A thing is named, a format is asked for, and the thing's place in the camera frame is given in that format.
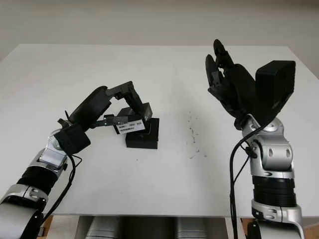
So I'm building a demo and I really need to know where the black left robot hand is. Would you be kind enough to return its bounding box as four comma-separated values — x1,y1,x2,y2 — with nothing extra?
57,81,153,132

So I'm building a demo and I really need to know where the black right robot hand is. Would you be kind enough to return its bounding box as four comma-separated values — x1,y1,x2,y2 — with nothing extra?
204,39,257,130

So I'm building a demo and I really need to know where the black RealSense box lid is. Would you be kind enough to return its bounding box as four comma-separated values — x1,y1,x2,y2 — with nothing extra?
113,103,153,136

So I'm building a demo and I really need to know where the black box base with insert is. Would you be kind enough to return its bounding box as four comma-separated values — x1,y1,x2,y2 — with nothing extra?
125,118,160,150

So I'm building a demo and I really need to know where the grey and black robot torso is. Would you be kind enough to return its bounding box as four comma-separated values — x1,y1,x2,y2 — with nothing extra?
77,216,226,239

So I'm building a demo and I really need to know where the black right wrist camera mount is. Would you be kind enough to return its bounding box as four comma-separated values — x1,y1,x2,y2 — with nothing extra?
255,60,297,125

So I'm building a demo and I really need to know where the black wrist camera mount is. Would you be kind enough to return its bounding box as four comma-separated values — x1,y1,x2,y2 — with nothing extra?
255,60,297,125
54,124,92,156

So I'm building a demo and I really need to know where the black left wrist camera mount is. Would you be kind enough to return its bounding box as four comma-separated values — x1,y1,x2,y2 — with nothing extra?
54,124,92,156

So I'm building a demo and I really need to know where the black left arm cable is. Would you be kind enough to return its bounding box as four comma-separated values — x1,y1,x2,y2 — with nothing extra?
39,154,83,225

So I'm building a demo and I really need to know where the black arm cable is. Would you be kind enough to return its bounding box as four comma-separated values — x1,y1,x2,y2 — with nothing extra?
229,124,265,239
39,154,83,225

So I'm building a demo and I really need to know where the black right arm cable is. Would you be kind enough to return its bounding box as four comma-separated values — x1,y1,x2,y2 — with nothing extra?
229,124,265,239

